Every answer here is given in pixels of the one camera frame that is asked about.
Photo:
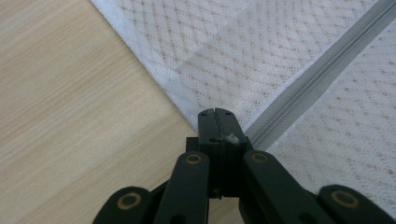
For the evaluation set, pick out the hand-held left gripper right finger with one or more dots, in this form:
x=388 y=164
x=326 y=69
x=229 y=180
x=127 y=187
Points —
x=230 y=155

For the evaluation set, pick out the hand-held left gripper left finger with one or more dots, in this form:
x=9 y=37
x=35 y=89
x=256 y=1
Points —
x=207 y=133

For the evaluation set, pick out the white mesh laundry bag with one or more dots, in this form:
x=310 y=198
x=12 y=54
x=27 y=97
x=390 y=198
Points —
x=249 y=56

